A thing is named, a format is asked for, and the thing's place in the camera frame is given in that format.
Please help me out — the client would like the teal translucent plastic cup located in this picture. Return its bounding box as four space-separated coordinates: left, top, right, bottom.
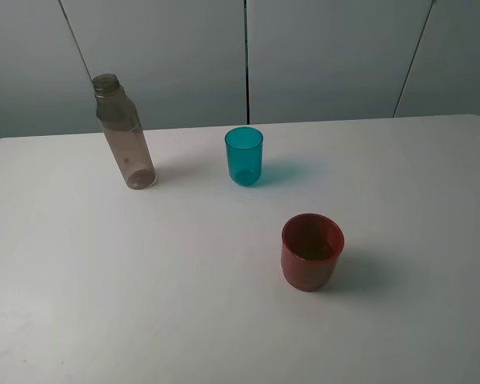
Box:
225 126 263 186

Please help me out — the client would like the red plastic cup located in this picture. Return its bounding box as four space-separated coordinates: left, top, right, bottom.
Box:
281 213 345 292

